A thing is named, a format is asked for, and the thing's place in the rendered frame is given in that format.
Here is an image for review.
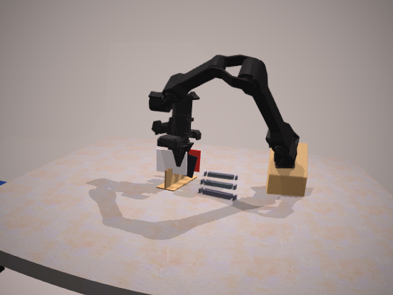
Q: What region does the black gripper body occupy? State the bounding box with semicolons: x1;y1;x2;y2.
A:
157;114;201;149

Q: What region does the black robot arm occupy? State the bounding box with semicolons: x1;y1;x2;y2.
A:
148;55;299;169

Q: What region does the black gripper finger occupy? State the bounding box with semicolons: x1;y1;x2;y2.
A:
171;145;188;167
185;142;194;154

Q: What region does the red board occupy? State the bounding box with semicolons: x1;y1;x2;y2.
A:
188;149;201;172

